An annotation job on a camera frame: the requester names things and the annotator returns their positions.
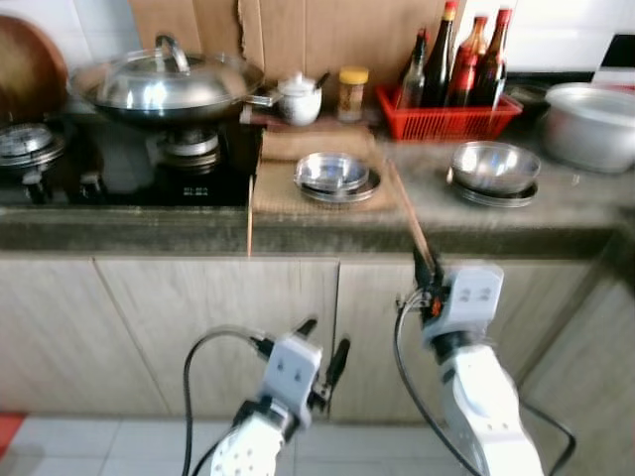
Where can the clear glass sauce bottle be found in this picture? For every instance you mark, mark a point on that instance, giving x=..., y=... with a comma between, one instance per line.
x=412, y=84

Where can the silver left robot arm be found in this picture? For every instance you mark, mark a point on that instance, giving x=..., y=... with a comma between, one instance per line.
x=248, y=451

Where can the wooden chopstick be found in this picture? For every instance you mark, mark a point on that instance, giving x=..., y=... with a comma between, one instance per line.
x=407, y=213
x=250, y=233

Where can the tall dark sauce bottle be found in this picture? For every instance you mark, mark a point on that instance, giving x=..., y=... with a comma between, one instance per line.
x=438, y=69

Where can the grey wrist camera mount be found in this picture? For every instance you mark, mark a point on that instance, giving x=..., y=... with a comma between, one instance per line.
x=291, y=369
x=471, y=297

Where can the black wall panel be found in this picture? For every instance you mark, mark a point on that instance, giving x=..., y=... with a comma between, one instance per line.
x=620, y=52

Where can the glass jar with yellow lid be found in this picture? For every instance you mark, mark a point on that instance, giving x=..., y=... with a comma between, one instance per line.
x=352, y=99

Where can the steel wok lid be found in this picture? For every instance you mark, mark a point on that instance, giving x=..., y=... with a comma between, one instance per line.
x=164, y=84

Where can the dark metal wok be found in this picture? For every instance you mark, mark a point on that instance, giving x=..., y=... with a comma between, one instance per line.
x=149, y=112

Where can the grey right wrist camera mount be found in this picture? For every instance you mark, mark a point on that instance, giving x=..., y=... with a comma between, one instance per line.
x=471, y=297

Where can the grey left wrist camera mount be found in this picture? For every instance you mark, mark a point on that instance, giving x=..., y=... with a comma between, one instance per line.
x=291, y=369

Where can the dark red-capped sauce bottle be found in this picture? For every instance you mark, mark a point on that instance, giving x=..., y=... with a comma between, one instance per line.
x=491, y=79

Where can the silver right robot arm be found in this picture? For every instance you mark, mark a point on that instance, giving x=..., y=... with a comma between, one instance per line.
x=486, y=416

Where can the small black pot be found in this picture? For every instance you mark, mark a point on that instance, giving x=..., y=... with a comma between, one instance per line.
x=528, y=96

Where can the red label sauce bottle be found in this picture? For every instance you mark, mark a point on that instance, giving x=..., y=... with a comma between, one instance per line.
x=463, y=79

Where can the red plastic basket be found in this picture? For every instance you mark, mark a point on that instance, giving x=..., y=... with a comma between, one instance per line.
x=446, y=124

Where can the round dark wooden board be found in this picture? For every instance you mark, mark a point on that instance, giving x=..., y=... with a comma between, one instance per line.
x=25, y=69

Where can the black gas stove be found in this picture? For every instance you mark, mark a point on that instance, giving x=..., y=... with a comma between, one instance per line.
x=119, y=169

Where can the red floor mat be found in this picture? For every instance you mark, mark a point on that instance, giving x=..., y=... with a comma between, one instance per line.
x=10, y=431

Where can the white ceramic lidded jar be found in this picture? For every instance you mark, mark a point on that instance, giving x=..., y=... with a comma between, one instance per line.
x=298, y=104

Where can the light wood base cabinet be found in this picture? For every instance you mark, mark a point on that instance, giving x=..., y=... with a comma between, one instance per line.
x=595, y=377
x=218, y=317

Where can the large aluminium pot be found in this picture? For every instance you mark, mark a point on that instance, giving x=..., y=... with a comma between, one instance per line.
x=590, y=129

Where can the brown cardboard sheet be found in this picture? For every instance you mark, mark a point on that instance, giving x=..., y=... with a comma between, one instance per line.
x=317, y=35

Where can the brown wooden board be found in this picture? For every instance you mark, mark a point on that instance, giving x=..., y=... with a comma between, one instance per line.
x=317, y=142

